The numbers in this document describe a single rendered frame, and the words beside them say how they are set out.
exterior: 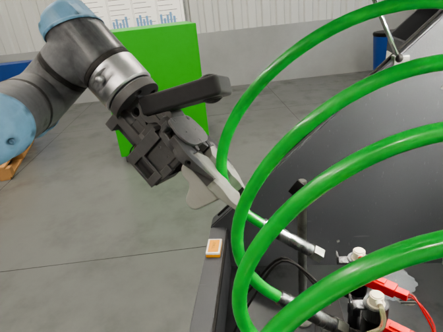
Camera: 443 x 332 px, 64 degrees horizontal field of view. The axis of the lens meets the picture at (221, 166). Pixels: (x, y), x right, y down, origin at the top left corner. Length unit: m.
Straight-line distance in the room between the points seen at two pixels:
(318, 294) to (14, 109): 0.34
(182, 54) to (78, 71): 3.17
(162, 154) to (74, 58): 0.17
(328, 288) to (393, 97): 0.60
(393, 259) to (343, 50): 7.22
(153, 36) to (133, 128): 3.16
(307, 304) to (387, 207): 0.67
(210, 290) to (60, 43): 0.48
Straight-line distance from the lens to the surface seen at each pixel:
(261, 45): 6.97
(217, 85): 0.43
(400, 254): 0.22
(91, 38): 0.51
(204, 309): 0.68
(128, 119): 0.50
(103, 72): 0.49
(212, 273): 0.74
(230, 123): 0.42
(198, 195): 0.46
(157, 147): 0.46
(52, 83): 0.53
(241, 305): 0.35
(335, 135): 0.78
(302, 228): 0.66
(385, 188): 0.86
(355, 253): 0.53
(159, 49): 3.64
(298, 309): 0.23
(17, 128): 0.42
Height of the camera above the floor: 1.43
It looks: 24 degrees down
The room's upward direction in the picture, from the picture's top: 6 degrees counter-clockwise
